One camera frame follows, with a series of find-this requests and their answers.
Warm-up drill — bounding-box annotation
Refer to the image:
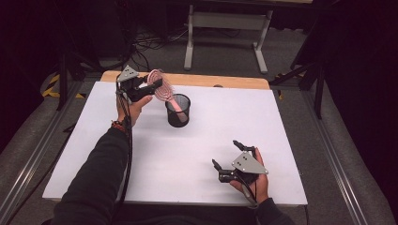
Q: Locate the person's dark clothing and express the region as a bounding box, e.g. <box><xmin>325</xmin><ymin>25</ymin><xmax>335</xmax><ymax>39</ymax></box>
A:
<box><xmin>112</xmin><ymin>203</ymin><xmax>259</xmax><ymax>225</ymax></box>

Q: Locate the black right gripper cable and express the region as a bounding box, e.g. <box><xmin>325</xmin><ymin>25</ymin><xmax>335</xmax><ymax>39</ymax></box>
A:
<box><xmin>238</xmin><ymin>176</ymin><xmax>261</xmax><ymax>210</ymax></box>

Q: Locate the pink hairbrush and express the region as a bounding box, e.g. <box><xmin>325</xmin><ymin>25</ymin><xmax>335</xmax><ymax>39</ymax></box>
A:
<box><xmin>146</xmin><ymin>68</ymin><xmax>189</xmax><ymax>124</ymax></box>

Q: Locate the bundle of black floor cables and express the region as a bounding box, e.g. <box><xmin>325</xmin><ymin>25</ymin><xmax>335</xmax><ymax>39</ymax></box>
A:
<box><xmin>123</xmin><ymin>26</ymin><xmax>191</xmax><ymax>73</ymax></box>

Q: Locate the white table mat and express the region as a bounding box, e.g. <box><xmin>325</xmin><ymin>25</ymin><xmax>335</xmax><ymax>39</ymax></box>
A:
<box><xmin>41</xmin><ymin>81</ymin><xmax>308</xmax><ymax>207</ymax></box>

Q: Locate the wooden table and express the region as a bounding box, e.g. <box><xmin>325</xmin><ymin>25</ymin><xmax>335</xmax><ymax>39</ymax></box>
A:
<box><xmin>100</xmin><ymin>70</ymin><xmax>270</xmax><ymax>91</ymax></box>

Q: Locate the aluminium floor rail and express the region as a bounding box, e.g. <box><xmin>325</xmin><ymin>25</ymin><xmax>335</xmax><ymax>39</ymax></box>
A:
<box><xmin>0</xmin><ymin>80</ymin><xmax>86</xmax><ymax>225</ymax></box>
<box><xmin>301</xmin><ymin>90</ymin><xmax>371</xmax><ymax>225</ymax></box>

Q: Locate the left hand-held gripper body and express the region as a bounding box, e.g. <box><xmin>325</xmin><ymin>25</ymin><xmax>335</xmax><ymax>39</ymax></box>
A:
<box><xmin>115</xmin><ymin>65</ymin><xmax>150</xmax><ymax>103</ymax></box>

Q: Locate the grey metal desk frame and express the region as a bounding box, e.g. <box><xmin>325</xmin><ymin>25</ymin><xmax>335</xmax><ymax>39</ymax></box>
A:
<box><xmin>183</xmin><ymin>0</ymin><xmax>314</xmax><ymax>75</ymax></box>

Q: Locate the red and black bracelet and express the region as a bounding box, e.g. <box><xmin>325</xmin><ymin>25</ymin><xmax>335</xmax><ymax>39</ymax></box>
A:
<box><xmin>110</xmin><ymin>119</ymin><xmax>128</xmax><ymax>134</ymax></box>

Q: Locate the person's left hand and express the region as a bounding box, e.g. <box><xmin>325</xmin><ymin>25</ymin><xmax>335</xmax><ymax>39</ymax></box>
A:
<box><xmin>115</xmin><ymin>94</ymin><xmax>154</xmax><ymax>128</ymax></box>

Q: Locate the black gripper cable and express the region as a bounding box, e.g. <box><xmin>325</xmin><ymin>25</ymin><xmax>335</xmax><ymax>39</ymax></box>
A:
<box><xmin>238</xmin><ymin>176</ymin><xmax>261</xmax><ymax>210</ymax></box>
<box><xmin>115</xmin><ymin>74</ymin><xmax>134</xmax><ymax>205</ymax></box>

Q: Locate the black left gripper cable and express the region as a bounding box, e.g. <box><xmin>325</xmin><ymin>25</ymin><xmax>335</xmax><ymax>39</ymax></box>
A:
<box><xmin>115</xmin><ymin>74</ymin><xmax>134</xmax><ymax>205</ymax></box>

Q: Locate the black mesh pen holder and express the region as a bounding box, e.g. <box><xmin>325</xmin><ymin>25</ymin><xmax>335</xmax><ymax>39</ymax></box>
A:
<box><xmin>164</xmin><ymin>93</ymin><xmax>191</xmax><ymax>128</ymax></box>

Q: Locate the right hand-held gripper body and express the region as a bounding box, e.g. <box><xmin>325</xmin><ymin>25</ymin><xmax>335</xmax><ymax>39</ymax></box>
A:
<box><xmin>218</xmin><ymin>145</ymin><xmax>269</xmax><ymax>186</ymax></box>

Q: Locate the yellow black hazard tape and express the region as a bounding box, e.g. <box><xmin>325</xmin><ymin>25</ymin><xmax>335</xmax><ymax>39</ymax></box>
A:
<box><xmin>274</xmin><ymin>72</ymin><xmax>307</xmax><ymax>101</ymax></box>
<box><xmin>41</xmin><ymin>73</ymin><xmax>87</xmax><ymax>99</ymax></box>

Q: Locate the black metal stand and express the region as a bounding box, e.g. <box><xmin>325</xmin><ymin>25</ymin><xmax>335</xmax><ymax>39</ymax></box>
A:
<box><xmin>55</xmin><ymin>51</ymin><xmax>106</xmax><ymax>112</ymax></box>
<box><xmin>269</xmin><ymin>54</ymin><xmax>327</xmax><ymax>120</ymax></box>

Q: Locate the person's right hand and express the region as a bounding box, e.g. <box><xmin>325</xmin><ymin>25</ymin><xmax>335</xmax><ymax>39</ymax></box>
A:
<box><xmin>229</xmin><ymin>147</ymin><xmax>270</xmax><ymax>204</ymax></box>

